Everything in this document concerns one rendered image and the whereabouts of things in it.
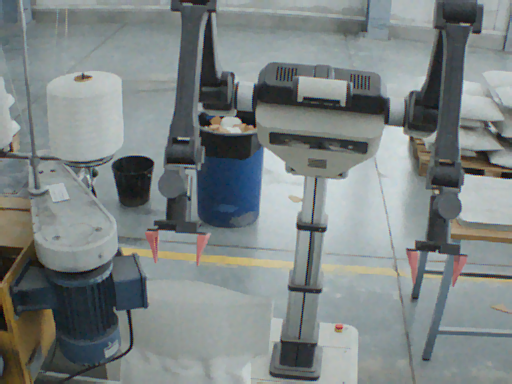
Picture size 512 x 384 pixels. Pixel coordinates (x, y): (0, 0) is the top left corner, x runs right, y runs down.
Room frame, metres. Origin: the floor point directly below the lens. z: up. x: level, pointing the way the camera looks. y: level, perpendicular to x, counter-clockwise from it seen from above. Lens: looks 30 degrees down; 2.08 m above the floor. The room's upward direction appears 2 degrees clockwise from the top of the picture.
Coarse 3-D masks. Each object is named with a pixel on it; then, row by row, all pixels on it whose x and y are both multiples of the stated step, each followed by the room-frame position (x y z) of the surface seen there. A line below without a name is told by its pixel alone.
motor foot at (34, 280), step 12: (24, 264) 1.10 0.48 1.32; (24, 276) 1.08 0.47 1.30; (36, 276) 1.09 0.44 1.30; (12, 288) 1.02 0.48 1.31; (24, 288) 1.04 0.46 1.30; (36, 288) 1.05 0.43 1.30; (48, 288) 1.05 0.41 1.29; (12, 300) 1.02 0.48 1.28; (24, 300) 1.06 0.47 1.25; (36, 300) 1.06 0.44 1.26; (48, 300) 1.06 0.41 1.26
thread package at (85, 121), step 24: (96, 72) 1.31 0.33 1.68; (48, 96) 1.21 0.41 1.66; (72, 96) 1.17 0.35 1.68; (96, 96) 1.19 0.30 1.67; (120, 96) 1.25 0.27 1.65; (48, 120) 1.21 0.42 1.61; (72, 120) 1.17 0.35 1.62; (96, 120) 1.18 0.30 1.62; (120, 120) 1.24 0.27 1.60; (72, 144) 1.17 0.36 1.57; (96, 144) 1.18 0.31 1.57; (120, 144) 1.24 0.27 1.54
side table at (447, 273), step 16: (432, 192) 2.72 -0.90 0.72; (496, 240) 2.27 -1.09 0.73; (448, 256) 2.33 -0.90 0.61; (416, 272) 2.85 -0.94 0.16; (432, 272) 2.83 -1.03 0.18; (448, 272) 2.31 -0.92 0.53; (464, 272) 2.82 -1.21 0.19; (480, 272) 2.82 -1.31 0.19; (496, 272) 2.82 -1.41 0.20; (416, 288) 2.83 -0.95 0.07; (448, 288) 2.31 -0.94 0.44; (432, 320) 2.33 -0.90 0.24; (432, 336) 2.31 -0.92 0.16; (496, 336) 2.29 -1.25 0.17
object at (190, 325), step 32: (160, 288) 1.46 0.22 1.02; (192, 288) 1.46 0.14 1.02; (224, 288) 1.43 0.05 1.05; (160, 320) 1.36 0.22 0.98; (192, 320) 1.35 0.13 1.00; (224, 320) 1.37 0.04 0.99; (256, 320) 1.39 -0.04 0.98; (128, 352) 1.39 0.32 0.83; (160, 352) 1.37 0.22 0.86; (192, 352) 1.35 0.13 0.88; (224, 352) 1.37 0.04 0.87; (256, 352) 1.39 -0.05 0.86
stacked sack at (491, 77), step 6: (486, 72) 5.10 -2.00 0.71; (492, 72) 5.05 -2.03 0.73; (498, 72) 5.04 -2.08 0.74; (504, 72) 5.05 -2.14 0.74; (510, 72) 5.05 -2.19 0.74; (486, 78) 4.97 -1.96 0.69; (492, 78) 4.90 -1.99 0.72; (498, 78) 4.89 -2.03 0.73; (504, 78) 4.88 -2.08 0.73; (510, 78) 4.87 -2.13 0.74; (492, 84) 4.80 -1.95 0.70; (498, 84) 4.78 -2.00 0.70; (504, 84) 4.77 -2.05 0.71; (510, 84) 4.77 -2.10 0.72
